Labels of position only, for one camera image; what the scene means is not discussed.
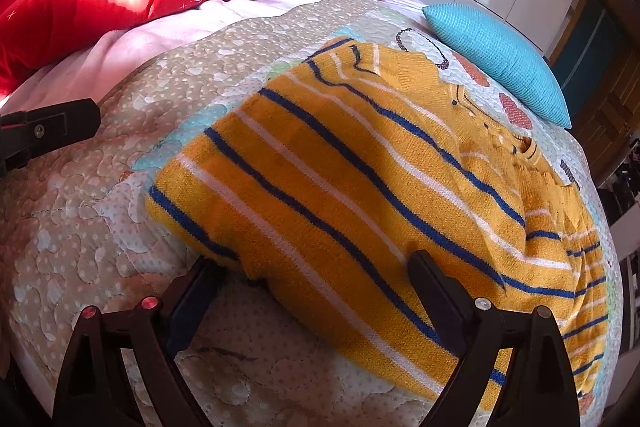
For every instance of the wooden door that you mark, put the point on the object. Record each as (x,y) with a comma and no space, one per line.
(612,107)

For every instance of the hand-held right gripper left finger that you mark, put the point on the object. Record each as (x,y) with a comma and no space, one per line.
(192,302)

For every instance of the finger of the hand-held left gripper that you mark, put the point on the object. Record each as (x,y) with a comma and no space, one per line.
(55,124)

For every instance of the yellow striped knit sweater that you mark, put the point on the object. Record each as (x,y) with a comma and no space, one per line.
(325,167)

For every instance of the quilted patterned bedspread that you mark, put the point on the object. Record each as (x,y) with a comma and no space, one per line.
(100,217)

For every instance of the white bed sheet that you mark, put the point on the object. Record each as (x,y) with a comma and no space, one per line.
(150,37)

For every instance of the light blue pillow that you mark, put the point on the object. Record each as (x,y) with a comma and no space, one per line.
(500,52)

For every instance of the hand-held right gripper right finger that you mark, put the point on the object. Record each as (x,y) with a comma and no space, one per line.
(431,289)

